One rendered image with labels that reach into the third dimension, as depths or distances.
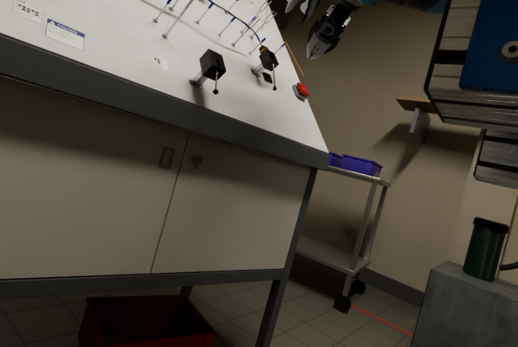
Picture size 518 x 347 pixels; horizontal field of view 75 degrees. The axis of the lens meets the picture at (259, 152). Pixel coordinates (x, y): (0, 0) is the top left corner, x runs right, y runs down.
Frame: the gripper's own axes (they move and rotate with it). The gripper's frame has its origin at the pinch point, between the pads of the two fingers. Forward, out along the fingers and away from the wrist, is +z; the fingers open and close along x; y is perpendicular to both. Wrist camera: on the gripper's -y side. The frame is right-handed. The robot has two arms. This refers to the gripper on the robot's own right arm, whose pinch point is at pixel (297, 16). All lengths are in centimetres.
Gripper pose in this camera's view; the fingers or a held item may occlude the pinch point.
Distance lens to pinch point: 121.4
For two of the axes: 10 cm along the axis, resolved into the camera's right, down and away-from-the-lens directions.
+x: -6.8, -1.4, -7.2
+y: -5.5, -5.5, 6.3
